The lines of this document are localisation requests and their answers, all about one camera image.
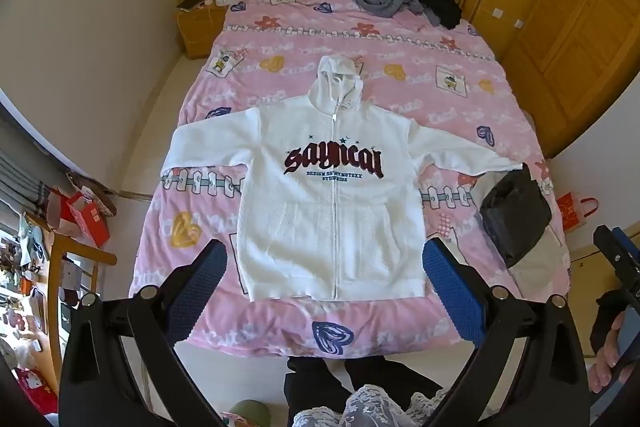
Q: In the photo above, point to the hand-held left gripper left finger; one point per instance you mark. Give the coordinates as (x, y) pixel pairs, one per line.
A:
(200, 287)

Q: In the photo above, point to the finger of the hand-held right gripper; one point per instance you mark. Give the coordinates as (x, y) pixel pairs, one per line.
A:
(612, 257)

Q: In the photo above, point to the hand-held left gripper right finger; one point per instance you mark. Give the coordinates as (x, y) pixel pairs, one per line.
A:
(452, 287)

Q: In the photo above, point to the white zip hoodie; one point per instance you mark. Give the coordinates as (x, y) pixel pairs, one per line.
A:
(300, 217)

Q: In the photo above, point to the person's right hand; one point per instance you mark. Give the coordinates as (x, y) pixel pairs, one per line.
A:
(607, 367)

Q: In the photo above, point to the red paper bag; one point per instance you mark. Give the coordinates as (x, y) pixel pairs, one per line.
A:
(575, 212)

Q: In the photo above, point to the beige cloth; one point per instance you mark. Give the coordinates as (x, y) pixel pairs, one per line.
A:
(540, 272)

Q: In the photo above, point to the wooden shelf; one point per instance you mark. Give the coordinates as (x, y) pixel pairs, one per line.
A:
(82, 252)

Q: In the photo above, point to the red open box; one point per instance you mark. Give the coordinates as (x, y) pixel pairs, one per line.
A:
(90, 222)

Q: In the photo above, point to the green hat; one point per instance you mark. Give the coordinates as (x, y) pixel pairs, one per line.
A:
(247, 414)

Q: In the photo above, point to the white lace garment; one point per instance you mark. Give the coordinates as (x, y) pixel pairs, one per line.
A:
(370, 407)

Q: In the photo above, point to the wooden wardrobe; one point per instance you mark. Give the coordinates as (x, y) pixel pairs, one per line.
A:
(575, 32)

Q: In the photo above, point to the wooden nightstand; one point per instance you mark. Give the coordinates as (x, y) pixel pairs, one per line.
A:
(200, 32)

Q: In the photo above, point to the pink printed blanket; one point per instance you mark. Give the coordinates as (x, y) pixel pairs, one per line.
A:
(280, 32)

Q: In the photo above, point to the grey crumpled cloth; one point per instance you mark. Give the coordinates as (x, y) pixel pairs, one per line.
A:
(380, 3)

